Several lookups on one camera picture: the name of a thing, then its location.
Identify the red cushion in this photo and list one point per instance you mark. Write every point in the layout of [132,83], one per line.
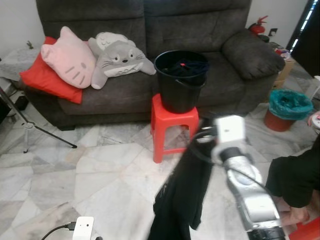
[45,82]

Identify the pink cat pillow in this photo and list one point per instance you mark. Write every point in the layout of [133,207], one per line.
[70,60]

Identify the brown cardboard box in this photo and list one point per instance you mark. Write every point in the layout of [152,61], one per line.
[284,67]

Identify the dark clothes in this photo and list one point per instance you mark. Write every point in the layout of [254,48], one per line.
[182,66]

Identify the dark brown sofa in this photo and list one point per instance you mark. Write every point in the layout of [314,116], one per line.
[175,30]

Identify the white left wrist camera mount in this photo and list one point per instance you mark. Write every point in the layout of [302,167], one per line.
[83,227]

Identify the red bin with teal bag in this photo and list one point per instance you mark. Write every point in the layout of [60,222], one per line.
[287,107]

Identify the red fire extinguisher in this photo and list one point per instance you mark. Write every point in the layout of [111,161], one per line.
[259,26]

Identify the silver metal clothes rack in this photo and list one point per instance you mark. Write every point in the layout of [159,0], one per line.
[30,126]

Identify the black garment with red trim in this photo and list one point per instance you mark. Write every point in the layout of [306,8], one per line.
[185,195]

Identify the black plastic bucket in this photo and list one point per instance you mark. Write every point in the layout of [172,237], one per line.
[177,90]

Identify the person in black shorts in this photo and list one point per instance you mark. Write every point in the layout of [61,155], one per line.
[295,175]

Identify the grey Totoro plush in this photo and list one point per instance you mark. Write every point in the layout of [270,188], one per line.
[117,57]

